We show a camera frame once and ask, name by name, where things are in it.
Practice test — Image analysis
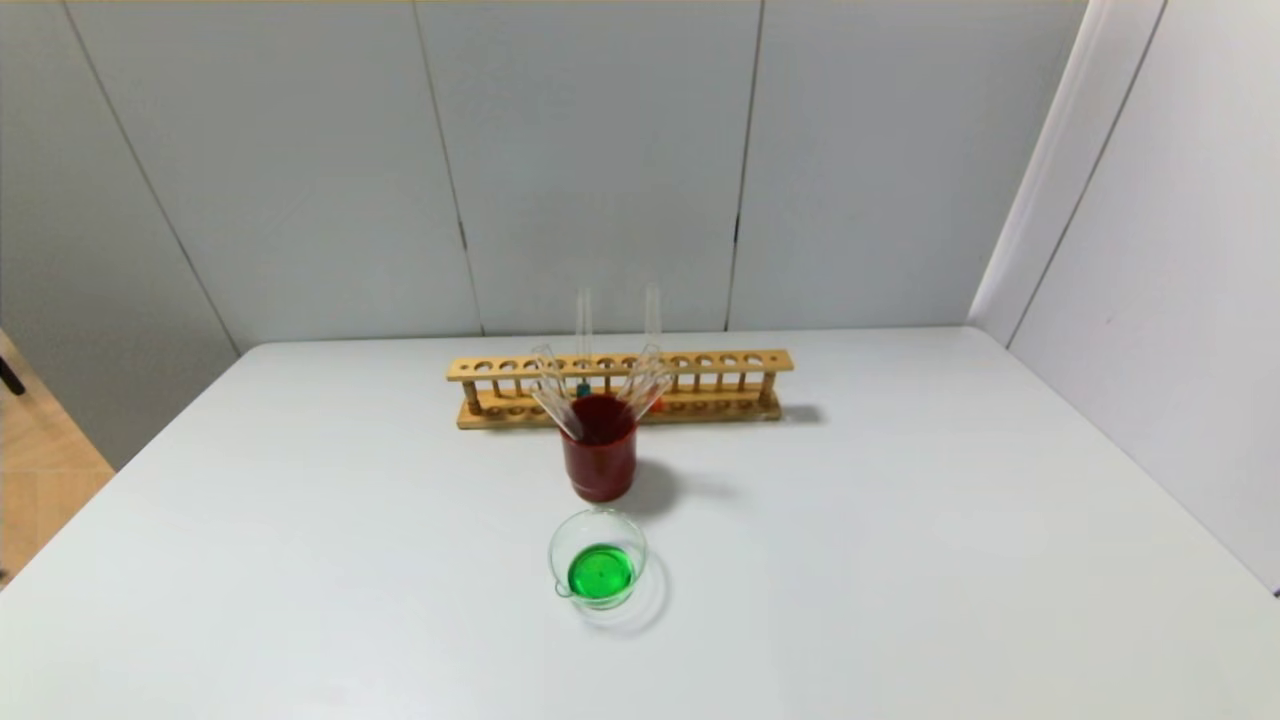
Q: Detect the blue pigment glass test tube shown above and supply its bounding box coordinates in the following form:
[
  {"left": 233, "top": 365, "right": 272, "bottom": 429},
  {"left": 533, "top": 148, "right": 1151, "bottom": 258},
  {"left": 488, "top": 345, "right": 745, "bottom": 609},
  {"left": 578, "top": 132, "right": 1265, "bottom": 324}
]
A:
[
  {"left": 533, "top": 343, "right": 587, "bottom": 441},
  {"left": 574, "top": 285, "right": 593, "bottom": 399}
]

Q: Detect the yellow pigment glass test tube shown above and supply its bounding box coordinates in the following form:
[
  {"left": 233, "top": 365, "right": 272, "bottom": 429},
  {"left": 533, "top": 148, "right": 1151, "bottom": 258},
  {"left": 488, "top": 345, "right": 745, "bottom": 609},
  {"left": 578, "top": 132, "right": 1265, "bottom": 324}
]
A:
[{"left": 526, "top": 372, "right": 581, "bottom": 441}]

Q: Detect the empty glass test tube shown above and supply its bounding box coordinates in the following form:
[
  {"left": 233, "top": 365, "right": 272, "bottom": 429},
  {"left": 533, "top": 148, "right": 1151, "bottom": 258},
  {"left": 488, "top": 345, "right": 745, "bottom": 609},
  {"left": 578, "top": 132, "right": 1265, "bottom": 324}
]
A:
[{"left": 620, "top": 345, "right": 677, "bottom": 423}]

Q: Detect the red pigment glass test tube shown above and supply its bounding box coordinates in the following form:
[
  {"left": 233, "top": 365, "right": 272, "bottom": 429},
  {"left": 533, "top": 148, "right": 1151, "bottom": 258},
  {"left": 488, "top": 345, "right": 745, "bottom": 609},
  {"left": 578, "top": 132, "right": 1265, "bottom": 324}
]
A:
[{"left": 645, "top": 282, "right": 667, "bottom": 413}]

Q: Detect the wooden test tube rack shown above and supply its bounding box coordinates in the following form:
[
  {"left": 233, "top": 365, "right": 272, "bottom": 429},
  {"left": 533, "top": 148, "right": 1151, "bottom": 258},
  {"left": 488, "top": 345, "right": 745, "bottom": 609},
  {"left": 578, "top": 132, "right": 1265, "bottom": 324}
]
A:
[{"left": 445, "top": 348, "right": 797, "bottom": 429}]

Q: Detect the red plastic cup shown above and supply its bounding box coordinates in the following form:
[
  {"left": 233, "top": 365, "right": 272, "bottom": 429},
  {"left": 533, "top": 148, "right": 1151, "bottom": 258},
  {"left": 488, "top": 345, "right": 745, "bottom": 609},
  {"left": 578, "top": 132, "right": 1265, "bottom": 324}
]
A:
[{"left": 560, "top": 394, "right": 639, "bottom": 504}]

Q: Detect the clear glass beaker dish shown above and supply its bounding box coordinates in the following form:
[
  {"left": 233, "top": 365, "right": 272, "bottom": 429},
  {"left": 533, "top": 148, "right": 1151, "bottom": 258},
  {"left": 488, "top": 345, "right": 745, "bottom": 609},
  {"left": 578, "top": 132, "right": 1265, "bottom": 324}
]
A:
[{"left": 547, "top": 508, "right": 669, "bottom": 631}]

